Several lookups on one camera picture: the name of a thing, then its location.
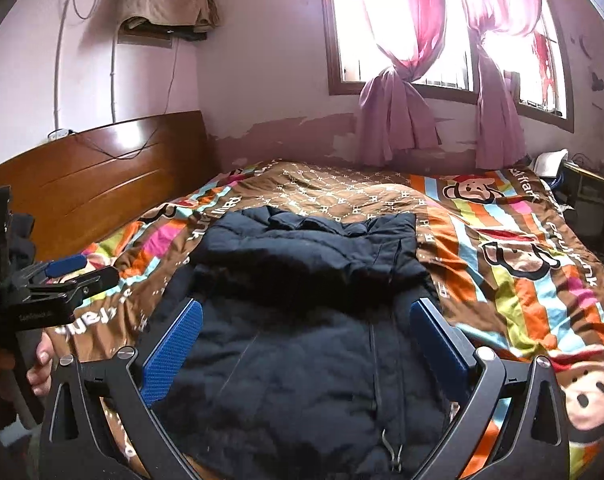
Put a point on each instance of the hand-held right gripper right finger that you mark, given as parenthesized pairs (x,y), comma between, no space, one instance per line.
(434,350)

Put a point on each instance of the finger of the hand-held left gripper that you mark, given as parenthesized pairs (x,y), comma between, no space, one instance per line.
(64,265)
(89,280)

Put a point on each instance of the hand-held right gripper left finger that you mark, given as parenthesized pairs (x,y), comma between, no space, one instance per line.
(174,355)

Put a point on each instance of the navy padded jacket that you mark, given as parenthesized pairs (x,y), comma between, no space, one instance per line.
(302,360)

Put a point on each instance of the dark clothes pile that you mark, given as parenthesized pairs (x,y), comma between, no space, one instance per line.
(21,237)

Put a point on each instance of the person's left hand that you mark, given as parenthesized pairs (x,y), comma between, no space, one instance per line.
(42,365)

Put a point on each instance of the wooden headboard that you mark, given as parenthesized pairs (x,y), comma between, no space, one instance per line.
(91,180)

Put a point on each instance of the printed cartoon blanket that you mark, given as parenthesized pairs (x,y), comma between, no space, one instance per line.
(507,285)

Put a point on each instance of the white power strip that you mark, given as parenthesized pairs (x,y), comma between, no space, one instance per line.
(60,134)

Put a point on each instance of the white bag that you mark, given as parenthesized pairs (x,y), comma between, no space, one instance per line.
(549,162)

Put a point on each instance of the cluttered desk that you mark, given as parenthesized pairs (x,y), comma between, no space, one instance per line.
(594,185)

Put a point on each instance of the pink curtain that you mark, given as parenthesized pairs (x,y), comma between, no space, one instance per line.
(497,120)
(397,110)

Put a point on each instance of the wooden framed window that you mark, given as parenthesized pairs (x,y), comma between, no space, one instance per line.
(342,80)

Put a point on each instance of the white wall pipe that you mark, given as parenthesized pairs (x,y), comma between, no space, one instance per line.
(59,60)
(113,80)

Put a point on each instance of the dark wall shelf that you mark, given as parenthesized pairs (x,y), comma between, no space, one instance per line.
(156,35)

